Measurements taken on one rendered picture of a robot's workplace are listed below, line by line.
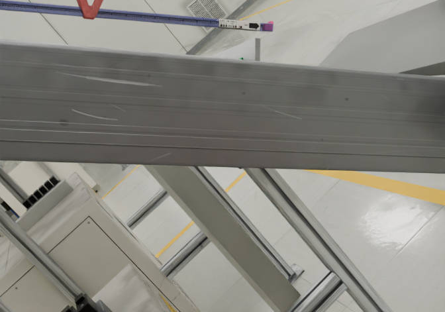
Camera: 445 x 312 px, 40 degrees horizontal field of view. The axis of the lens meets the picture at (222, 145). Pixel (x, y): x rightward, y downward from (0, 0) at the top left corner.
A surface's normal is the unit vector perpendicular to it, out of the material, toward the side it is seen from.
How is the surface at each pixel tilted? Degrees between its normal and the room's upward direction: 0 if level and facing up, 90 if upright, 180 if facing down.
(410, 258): 0
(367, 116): 90
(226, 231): 90
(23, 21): 90
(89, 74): 90
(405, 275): 0
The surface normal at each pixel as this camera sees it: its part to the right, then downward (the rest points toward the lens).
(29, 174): 0.29, 0.07
